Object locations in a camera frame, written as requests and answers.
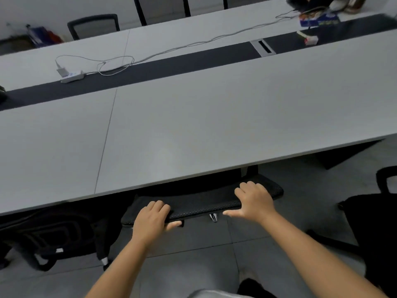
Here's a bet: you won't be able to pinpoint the person's left hand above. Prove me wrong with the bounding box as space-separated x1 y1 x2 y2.
132 200 182 247

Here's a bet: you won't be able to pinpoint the person's right hand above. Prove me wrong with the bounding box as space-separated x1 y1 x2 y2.
223 181 277 224

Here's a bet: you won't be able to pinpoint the black mesh office chair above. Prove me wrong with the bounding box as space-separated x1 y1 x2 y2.
120 166 284 229

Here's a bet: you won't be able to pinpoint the person's right forearm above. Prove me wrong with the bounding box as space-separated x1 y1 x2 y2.
259 211 390 298

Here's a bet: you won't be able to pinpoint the person's left forearm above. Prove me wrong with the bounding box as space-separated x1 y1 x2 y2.
84 237 156 298

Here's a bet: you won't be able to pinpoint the person's black shoe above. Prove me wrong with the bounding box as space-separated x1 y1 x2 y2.
237 278 277 298

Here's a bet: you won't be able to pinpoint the person's grey shorts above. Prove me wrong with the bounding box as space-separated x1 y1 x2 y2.
186 288 255 298

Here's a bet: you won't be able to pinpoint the white power strip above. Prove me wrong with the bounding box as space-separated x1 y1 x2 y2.
60 71 85 84

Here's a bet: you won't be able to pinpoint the small white red box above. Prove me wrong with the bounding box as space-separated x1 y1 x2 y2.
296 30 319 46

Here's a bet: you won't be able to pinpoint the blue tissue box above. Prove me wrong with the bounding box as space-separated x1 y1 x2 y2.
299 13 341 28

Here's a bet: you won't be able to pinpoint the black mesh-back office chair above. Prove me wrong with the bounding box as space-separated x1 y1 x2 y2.
67 14 121 41

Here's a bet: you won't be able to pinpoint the black bag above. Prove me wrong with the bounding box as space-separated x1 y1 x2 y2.
286 0 352 13

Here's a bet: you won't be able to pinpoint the blue and red bags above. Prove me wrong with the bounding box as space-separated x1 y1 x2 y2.
26 24 65 48

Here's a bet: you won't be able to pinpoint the silver table cable port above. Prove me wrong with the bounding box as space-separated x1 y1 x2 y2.
250 39 277 57

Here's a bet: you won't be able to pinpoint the white charger cable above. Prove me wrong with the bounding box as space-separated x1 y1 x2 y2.
55 55 135 77

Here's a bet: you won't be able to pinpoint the long white power cable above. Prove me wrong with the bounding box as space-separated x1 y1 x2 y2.
84 9 300 75

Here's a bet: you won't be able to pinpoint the black frame chair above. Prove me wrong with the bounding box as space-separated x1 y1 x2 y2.
133 0 191 27

